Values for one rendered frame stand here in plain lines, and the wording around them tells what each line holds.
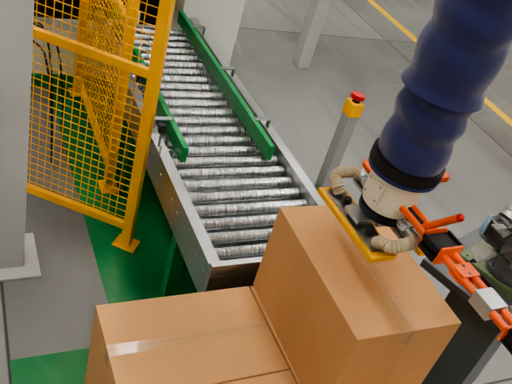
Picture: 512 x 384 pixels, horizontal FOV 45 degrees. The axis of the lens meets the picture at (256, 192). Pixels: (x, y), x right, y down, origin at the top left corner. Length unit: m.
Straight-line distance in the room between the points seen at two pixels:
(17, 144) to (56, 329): 0.82
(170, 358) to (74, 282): 1.05
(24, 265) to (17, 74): 1.02
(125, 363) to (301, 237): 0.71
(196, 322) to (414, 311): 0.77
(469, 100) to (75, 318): 1.96
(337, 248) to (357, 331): 0.36
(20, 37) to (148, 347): 1.19
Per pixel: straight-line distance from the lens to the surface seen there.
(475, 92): 1.73
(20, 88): 2.55
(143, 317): 2.27
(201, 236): 2.54
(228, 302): 2.39
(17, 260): 3.11
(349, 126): 3.03
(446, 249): 1.80
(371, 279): 2.09
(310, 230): 2.17
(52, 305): 3.00
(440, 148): 1.82
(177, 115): 3.41
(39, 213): 3.45
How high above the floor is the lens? 2.25
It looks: 35 degrees down
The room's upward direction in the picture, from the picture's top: 17 degrees clockwise
